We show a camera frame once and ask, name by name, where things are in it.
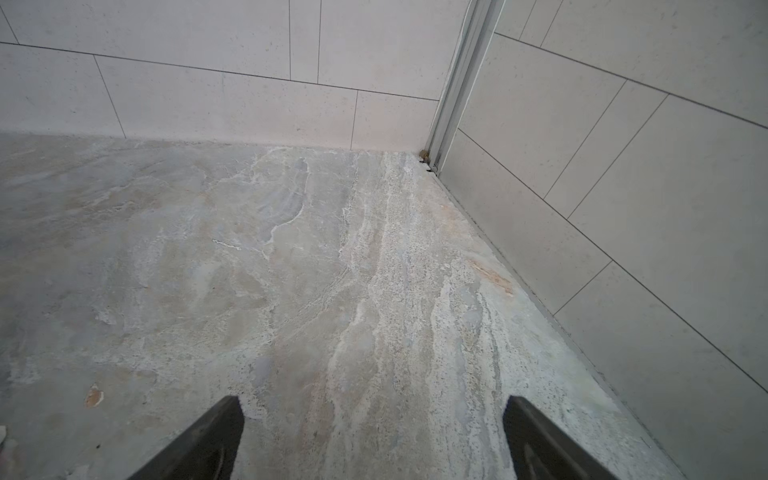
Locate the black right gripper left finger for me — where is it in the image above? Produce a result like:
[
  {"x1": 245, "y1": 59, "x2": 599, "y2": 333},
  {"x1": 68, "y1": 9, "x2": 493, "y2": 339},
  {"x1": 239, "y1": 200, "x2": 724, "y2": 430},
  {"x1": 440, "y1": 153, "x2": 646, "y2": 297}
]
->
[{"x1": 129, "y1": 395, "x2": 244, "y2": 480}]

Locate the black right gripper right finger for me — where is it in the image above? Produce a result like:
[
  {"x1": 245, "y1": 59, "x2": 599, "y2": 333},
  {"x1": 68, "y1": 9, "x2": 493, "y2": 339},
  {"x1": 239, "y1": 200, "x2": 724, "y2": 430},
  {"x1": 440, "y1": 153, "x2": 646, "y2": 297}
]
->
[{"x1": 502, "y1": 396, "x2": 617, "y2": 480}]

